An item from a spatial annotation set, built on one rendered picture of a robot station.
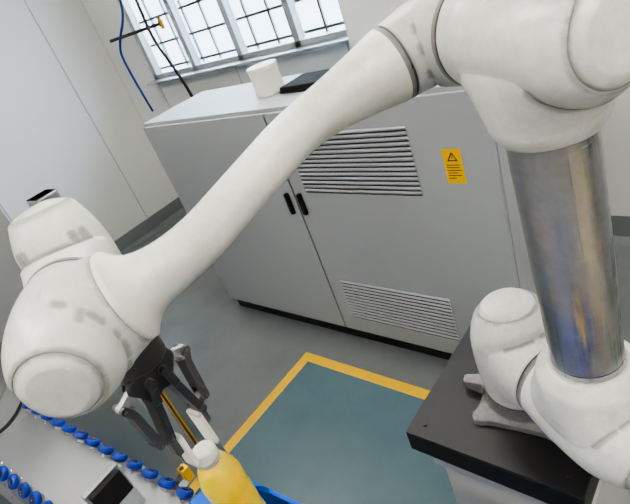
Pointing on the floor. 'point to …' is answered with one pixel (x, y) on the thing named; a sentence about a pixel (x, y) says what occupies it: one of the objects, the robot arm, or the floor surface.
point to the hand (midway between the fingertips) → (194, 437)
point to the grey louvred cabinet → (362, 215)
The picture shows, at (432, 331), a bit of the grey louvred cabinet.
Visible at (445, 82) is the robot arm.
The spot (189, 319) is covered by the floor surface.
